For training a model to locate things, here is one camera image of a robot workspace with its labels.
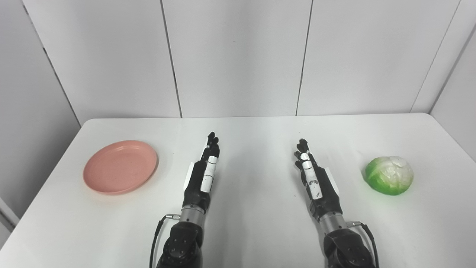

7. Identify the green white cabbage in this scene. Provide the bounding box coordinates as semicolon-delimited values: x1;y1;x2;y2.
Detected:
364;156;414;196

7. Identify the pink round plate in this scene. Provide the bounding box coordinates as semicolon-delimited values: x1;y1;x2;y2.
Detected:
83;140;158;195

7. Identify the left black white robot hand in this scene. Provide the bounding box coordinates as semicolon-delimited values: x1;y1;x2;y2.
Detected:
182;132;221;214

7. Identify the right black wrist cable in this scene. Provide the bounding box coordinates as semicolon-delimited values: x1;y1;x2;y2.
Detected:
346;221;380;268

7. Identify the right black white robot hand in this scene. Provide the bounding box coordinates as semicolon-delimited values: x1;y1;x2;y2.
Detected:
293;139;342;222

